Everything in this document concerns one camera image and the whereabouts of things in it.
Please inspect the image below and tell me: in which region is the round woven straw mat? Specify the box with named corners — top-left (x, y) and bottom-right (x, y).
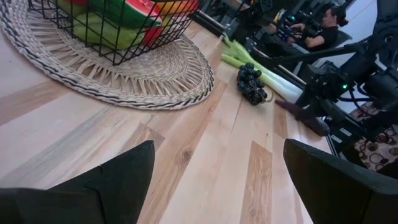
top-left (0, 0), bottom-right (215, 110)

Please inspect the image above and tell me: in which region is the circle patterned fabric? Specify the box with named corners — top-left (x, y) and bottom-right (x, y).
top-left (351, 102), bottom-right (398, 172)

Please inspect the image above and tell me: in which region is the purple eggplant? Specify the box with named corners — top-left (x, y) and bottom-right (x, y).
top-left (275, 99), bottom-right (330, 137)

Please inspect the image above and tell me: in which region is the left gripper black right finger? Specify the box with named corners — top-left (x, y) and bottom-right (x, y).
top-left (283, 138), bottom-right (398, 224)

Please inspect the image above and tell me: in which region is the green white celery stalk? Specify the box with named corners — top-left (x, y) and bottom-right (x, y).
top-left (221, 34), bottom-right (304, 103)

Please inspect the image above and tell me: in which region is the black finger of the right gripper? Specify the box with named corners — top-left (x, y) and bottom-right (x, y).
top-left (295, 91), bottom-right (324, 118)
top-left (320, 99), bottom-right (346, 125)

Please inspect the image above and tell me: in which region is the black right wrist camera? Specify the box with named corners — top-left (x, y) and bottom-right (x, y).
top-left (329, 73), bottom-right (354, 98)

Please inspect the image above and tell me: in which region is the black wire basket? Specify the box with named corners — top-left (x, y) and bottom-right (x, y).
top-left (27, 0), bottom-right (203, 66)

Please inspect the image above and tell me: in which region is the orange red mango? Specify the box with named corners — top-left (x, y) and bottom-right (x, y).
top-left (155, 0), bottom-right (200, 15)

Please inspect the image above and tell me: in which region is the watermelon slice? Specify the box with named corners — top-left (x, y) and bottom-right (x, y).
top-left (88, 0), bottom-right (164, 30)

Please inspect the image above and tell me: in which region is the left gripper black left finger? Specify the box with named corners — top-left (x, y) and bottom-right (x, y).
top-left (46, 139), bottom-right (155, 224)

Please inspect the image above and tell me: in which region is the dark grape bunch with leaf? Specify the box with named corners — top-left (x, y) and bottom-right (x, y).
top-left (236, 63), bottom-right (274, 106)

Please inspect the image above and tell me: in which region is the person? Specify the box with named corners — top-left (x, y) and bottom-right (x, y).
top-left (287, 5), bottom-right (349, 52)

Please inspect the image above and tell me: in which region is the yellow green apple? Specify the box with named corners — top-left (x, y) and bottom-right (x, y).
top-left (161, 15), bottom-right (174, 29)

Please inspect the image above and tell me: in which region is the red bell pepper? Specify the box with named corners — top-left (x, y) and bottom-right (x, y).
top-left (142, 26), bottom-right (164, 47)

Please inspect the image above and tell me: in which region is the green pear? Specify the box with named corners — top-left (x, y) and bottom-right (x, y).
top-left (57, 0), bottom-right (88, 16)

